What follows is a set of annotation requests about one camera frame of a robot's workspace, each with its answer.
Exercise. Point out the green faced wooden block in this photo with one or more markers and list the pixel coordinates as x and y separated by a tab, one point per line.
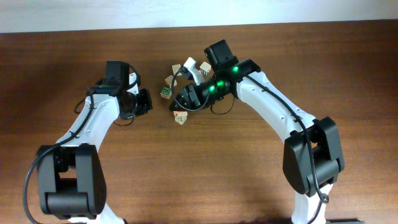
166	92

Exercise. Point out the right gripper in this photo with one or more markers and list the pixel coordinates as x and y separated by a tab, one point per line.
189	91

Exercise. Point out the wooden block red drawing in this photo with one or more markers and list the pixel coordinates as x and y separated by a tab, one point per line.
168	80

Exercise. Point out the wooden block red corner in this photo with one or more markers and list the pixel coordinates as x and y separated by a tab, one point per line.
180	113

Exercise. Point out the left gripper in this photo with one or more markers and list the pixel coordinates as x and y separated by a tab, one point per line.
147	104

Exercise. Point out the wooden block blue edge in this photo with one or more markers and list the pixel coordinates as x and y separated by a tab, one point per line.
180	119

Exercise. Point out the plain wooden block top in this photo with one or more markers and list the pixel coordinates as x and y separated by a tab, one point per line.
176	69

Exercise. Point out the wooden block blue side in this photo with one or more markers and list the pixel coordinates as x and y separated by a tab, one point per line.
205	68

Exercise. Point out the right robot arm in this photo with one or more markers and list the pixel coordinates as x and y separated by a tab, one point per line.
313	155

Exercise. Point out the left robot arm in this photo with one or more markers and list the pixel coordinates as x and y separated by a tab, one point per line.
70	178

